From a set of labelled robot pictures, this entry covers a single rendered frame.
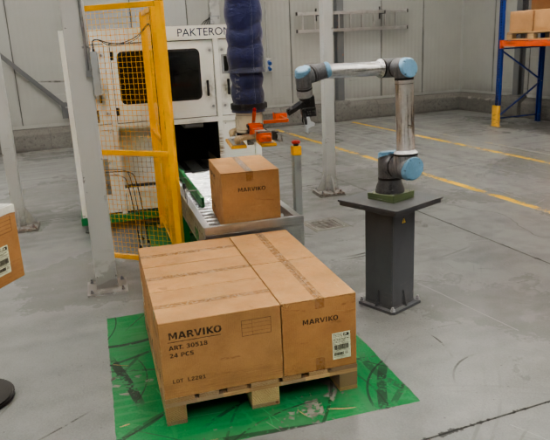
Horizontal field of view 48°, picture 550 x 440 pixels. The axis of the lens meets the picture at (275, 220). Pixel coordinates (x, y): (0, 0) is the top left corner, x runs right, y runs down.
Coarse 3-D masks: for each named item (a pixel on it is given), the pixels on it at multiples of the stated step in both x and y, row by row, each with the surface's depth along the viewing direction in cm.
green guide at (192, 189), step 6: (180, 168) 602; (180, 174) 598; (186, 180) 555; (186, 186) 560; (192, 186) 525; (186, 192) 506; (192, 192) 531; (198, 192) 502; (198, 198) 501; (204, 204) 488
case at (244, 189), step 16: (224, 160) 463; (240, 160) 460; (256, 160) 457; (224, 176) 416; (240, 176) 419; (256, 176) 421; (272, 176) 424; (224, 192) 419; (240, 192) 421; (256, 192) 424; (272, 192) 427; (224, 208) 422; (240, 208) 424; (256, 208) 427; (272, 208) 430
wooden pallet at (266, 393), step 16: (336, 368) 323; (352, 368) 326; (160, 384) 338; (256, 384) 312; (272, 384) 315; (336, 384) 331; (352, 384) 328; (176, 400) 302; (192, 400) 304; (256, 400) 314; (272, 400) 317; (176, 416) 304
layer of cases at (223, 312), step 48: (240, 240) 407; (288, 240) 402; (144, 288) 372; (192, 288) 330; (240, 288) 327; (288, 288) 324; (336, 288) 321; (192, 336) 296; (240, 336) 303; (288, 336) 311; (336, 336) 318; (192, 384) 302; (240, 384) 310
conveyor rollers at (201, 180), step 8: (192, 176) 610; (200, 176) 612; (208, 176) 606; (200, 184) 577; (208, 184) 571; (208, 192) 544; (192, 200) 515; (208, 200) 518; (200, 208) 490; (208, 208) 491; (208, 216) 466; (216, 224) 449
